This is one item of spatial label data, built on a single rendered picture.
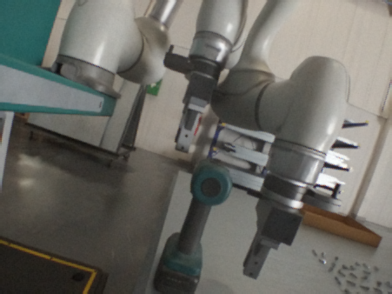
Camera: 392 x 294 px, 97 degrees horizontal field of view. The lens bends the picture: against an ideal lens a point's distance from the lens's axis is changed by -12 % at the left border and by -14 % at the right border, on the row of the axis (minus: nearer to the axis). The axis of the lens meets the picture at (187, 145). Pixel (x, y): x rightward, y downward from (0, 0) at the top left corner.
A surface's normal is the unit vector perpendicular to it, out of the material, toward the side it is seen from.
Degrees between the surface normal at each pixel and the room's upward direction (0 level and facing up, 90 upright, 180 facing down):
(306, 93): 87
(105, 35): 91
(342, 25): 90
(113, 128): 78
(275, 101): 93
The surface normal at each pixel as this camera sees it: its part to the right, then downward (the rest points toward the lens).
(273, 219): -0.26, 0.01
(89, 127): 0.04, -0.11
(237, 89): -0.77, -0.12
